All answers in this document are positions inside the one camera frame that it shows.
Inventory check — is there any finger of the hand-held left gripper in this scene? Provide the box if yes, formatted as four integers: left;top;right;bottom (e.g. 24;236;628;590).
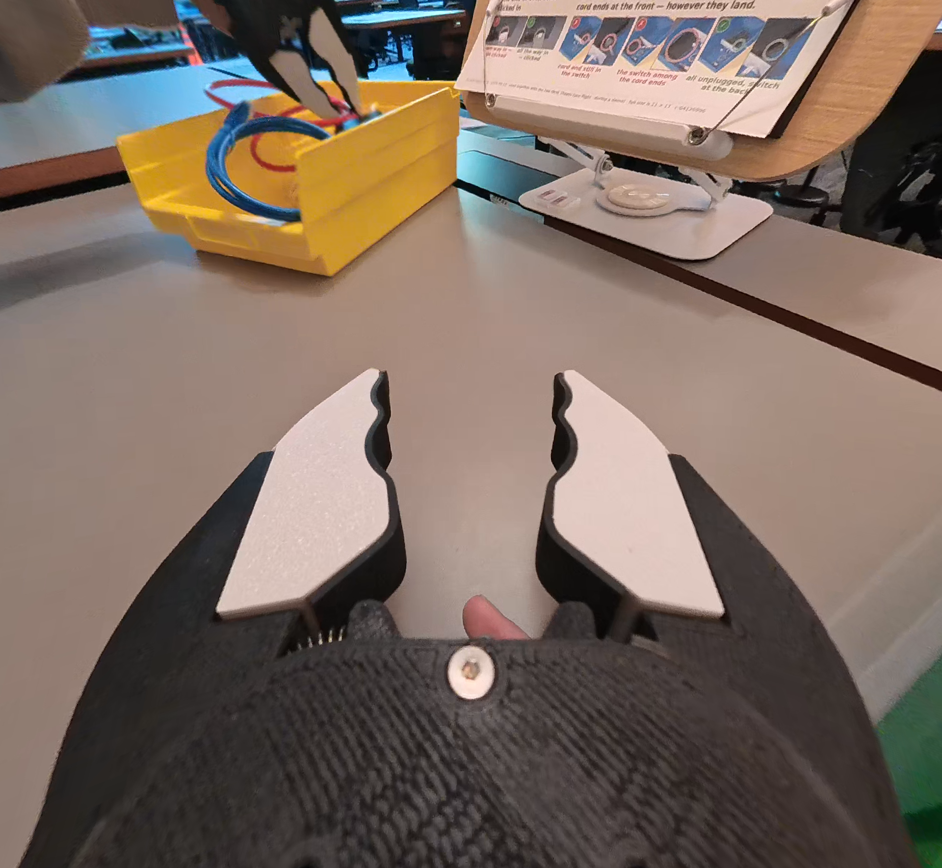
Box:
308;9;365;117
267;46;338;120

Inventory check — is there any yellow plastic bin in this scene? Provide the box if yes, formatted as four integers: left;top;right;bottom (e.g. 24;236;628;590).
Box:
115;80;462;278

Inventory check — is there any green plastic bin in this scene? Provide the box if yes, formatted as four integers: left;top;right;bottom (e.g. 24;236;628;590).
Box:
874;662;942;868

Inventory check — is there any wood-edged office table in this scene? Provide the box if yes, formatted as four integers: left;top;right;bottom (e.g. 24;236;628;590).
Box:
340;7;470;74
0;57;417;201

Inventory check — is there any red ethernet cable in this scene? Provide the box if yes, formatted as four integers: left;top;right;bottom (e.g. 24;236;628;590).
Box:
205;75;348;171

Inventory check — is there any blue ethernet cable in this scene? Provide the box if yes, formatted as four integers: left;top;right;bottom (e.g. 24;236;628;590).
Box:
205;100;385;224

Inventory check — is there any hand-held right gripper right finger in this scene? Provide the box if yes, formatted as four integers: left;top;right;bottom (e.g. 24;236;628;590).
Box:
536;369;728;639

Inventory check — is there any wooden instruction board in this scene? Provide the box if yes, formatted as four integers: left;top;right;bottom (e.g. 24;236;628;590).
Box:
460;0;942;186

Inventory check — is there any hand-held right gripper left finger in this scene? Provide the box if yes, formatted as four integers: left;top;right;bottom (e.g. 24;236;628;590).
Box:
215;368;407;622

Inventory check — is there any white board stand base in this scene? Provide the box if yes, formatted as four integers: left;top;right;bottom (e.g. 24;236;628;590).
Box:
517;134;776;263

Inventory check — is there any person's right hand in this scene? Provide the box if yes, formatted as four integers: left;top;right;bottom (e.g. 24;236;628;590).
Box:
462;593;532;642

